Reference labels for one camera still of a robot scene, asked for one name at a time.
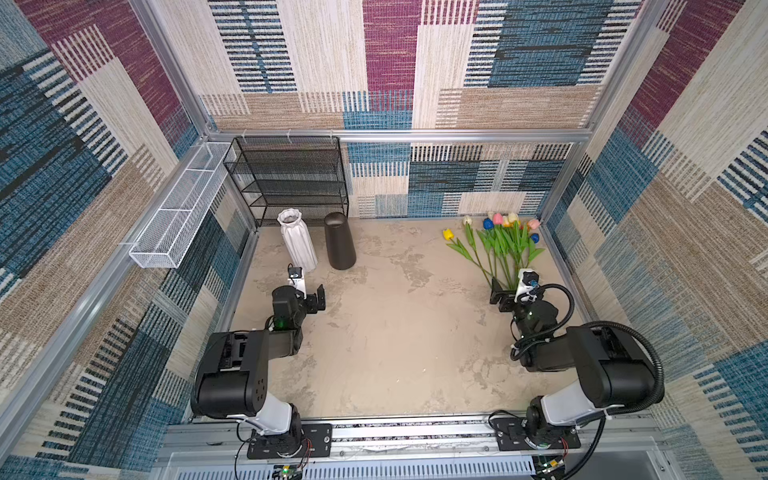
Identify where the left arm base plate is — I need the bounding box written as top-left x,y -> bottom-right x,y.
246,423 -> 333,460

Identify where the aluminium front rail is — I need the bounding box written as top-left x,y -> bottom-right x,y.
149,413 -> 679,480

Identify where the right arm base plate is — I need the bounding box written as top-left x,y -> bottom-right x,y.
488,416 -> 582,451

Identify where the yellow orange tulip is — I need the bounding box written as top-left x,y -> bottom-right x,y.
502,217 -> 517,263

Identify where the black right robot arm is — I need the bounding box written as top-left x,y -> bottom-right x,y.
488,269 -> 665,451

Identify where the white tulip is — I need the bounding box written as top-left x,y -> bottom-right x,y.
462,216 -> 488,274

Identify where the white wire mesh basket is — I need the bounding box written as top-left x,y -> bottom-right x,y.
129,142 -> 229,269

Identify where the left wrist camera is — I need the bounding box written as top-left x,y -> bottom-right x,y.
287,263 -> 306,297

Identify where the white ribbed ceramic vase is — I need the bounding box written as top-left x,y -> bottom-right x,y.
277,208 -> 318,273

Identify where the black cylindrical vase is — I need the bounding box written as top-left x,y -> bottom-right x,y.
324,212 -> 357,270

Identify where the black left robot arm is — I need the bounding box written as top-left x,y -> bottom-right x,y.
191,285 -> 326,459

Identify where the black wire shelf rack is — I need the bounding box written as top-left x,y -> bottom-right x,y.
223,136 -> 349,227

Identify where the light pink tulip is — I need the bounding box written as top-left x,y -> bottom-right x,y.
521,218 -> 540,267

